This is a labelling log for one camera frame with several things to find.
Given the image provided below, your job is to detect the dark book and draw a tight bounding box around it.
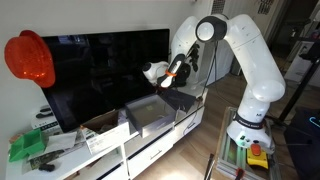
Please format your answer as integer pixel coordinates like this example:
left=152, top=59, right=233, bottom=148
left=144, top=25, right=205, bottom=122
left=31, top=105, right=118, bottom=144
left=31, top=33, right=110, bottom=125
left=159, top=87, right=197, bottom=115

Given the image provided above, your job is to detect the grey shoe box base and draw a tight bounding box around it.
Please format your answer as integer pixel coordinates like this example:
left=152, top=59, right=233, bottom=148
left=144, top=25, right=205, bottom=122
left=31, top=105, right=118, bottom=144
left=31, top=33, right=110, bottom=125
left=124, top=93, right=178, bottom=139

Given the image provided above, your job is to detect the open white cardboard box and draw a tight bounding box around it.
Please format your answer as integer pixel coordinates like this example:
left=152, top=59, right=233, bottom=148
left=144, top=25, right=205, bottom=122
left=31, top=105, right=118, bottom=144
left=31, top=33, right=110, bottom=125
left=79, top=109, right=131, bottom=156

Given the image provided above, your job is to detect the yellow emergency stop box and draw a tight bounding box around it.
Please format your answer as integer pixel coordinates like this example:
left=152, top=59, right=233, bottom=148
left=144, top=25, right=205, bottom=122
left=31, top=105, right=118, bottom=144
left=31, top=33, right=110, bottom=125
left=246, top=143, right=270, bottom=170

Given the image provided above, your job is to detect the white router box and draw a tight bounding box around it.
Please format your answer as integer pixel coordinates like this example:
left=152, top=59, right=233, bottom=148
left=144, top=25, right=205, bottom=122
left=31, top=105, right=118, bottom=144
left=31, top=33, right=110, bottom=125
left=30, top=104, right=63, bottom=136

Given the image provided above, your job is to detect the potted green plant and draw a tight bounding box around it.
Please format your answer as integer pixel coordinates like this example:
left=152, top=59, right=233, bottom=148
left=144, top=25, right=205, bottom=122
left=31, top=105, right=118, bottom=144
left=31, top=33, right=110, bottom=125
left=172, top=43, right=201, bottom=89

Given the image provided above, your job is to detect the white TV cabinet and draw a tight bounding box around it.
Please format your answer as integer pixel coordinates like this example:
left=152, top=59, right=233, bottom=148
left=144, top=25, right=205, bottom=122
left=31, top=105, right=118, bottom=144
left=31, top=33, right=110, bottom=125
left=4, top=81, right=210, bottom=180

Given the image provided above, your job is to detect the black flat screen television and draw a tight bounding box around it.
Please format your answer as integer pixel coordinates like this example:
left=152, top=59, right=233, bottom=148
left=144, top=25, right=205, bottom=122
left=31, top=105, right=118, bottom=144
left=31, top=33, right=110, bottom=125
left=39, top=28, right=171, bottom=134

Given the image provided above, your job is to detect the white tall appliance with grille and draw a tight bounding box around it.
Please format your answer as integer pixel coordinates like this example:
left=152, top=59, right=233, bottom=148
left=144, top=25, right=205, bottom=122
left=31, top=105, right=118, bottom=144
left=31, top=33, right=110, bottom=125
left=199, top=0, right=236, bottom=86

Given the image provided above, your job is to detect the white paper sheet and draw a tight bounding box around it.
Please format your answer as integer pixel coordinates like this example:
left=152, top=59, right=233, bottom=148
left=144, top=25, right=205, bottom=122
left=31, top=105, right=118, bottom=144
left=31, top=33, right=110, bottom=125
left=44, top=131, right=79, bottom=153

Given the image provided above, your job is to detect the small black object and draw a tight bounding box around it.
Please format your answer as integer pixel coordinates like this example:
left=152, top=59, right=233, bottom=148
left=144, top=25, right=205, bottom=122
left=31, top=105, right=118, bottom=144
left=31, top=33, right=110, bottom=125
left=38, top=163, right=56, bottom=173

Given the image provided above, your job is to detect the printed magazine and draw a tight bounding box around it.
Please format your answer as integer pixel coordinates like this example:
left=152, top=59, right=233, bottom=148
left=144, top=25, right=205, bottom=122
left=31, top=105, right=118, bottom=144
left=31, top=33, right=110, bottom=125
left=21, top=148, right=85, bottom=175

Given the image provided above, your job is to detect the black stand pole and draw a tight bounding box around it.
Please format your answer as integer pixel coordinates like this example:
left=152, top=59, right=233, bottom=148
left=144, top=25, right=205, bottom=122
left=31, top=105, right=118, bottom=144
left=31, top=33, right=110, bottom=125
left=276, top=39, right=320, bottom=125

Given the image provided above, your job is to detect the green plastic tray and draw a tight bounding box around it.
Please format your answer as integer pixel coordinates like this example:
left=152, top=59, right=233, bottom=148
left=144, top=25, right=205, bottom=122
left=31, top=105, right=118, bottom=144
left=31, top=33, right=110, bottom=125
left=8, top=128, right=48, bottom=164

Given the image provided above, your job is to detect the black case with blue light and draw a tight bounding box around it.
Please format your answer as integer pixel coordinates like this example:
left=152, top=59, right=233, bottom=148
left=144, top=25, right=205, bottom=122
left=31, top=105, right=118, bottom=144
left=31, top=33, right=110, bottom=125
left=283, top=107, right=320, bottom=180

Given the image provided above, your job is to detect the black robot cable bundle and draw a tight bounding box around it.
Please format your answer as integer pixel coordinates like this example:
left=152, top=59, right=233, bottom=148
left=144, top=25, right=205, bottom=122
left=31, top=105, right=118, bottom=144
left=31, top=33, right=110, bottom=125
left=184, top=39, right=220, bottom=135

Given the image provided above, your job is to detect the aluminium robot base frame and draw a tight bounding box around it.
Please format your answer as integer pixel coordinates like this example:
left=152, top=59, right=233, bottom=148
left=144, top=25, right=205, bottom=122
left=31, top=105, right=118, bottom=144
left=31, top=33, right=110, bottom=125
left=214, top=106, right=282, bottom=180

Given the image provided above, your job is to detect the red handled clamp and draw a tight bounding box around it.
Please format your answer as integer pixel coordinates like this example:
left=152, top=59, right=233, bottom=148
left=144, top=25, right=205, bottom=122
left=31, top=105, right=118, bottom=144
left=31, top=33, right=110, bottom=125
left=234, top=167, right=246, bottom=180

